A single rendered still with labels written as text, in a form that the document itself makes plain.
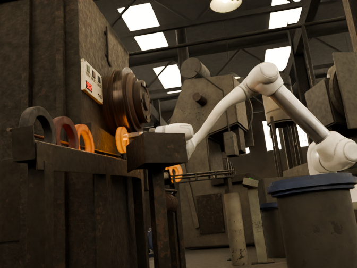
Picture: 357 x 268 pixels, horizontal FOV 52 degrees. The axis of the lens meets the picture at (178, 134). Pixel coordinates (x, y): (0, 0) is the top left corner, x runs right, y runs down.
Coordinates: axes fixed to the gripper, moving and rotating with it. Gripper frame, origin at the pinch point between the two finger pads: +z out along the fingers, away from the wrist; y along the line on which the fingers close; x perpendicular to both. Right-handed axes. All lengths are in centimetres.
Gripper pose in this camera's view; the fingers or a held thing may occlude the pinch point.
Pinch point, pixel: (122, 137)
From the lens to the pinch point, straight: 216.9
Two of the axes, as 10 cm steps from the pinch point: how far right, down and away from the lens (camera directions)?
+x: -0.4, -9.7, 2.4
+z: -9.8, 0.8, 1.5
